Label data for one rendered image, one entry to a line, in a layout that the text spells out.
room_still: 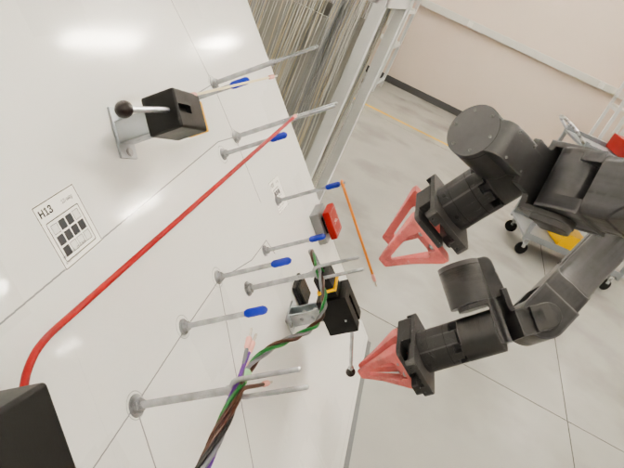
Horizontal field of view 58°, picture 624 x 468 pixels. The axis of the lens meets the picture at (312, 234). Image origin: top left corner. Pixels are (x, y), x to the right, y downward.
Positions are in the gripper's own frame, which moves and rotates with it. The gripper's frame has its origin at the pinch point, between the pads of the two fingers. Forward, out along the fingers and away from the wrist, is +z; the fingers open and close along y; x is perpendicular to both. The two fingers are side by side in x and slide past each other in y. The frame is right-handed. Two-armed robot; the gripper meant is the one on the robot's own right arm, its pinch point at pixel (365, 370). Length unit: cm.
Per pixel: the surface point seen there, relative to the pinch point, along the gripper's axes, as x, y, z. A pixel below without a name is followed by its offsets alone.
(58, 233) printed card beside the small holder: -42, 29, 0
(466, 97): 203, -792, 15
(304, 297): -12.1, -4.1, 4.1
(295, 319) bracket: -12.4, 1.3, 4.1
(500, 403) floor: 155, -142, 22
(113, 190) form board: -41.9, 21.0, 0.1
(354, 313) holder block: -10.3, 1.3, -3.8
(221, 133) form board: -38.2, -3.7, 0.9
